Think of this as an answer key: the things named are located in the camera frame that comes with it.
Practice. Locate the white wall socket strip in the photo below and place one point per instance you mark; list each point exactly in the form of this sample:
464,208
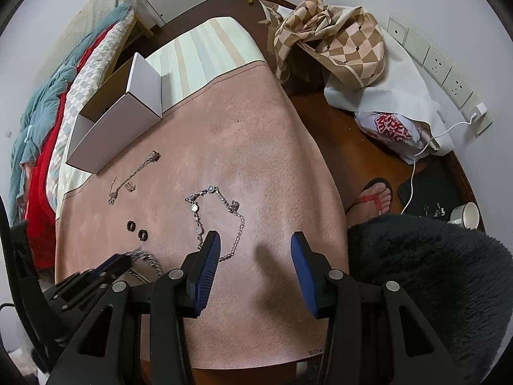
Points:
445,72

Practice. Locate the striped pink table mat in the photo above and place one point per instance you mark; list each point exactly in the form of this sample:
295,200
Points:
231,154

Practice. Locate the small silver earring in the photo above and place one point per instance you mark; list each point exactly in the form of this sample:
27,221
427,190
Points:
130,186

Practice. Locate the brown checkered cloth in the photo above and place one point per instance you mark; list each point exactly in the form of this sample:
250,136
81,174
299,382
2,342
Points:
347,41

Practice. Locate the white red printed bag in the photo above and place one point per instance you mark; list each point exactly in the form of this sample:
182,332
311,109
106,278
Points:
405,137

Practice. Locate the red bed blanket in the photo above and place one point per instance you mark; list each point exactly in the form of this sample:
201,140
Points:
39,214

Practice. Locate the teal quilted blanket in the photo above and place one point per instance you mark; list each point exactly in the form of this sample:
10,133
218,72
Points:
40,114

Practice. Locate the white cardboard box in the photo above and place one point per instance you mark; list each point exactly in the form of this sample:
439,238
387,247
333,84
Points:
127,104

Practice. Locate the white cloth sheet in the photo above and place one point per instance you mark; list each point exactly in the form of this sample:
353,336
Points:
402,91

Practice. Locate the foot in red sandal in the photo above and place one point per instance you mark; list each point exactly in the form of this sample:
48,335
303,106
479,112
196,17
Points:
373,201

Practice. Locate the black fluffy seat cover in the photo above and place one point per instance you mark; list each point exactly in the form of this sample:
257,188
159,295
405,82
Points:
460,279

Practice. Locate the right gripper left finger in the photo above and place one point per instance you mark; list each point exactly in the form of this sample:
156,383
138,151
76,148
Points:
200,269

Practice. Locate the white mug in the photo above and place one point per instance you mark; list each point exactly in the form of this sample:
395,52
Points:
466,216

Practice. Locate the checkered pastel bed sheet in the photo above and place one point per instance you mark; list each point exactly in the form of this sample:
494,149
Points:
85,85

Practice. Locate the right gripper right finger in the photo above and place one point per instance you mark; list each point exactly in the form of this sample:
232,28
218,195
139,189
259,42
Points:
312,269

